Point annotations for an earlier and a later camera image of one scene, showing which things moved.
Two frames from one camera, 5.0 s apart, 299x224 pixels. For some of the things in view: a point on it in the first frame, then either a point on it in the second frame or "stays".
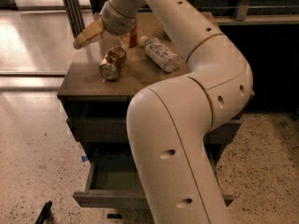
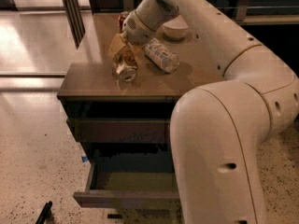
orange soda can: x=112 y=63 → x=124 y=65
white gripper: x=119 y=21 → x=135 y=29
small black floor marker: x=114 y=216 stays
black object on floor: x=45 y=214 stays
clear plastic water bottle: x=156 y=49 stays
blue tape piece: x=84 y=159 stays
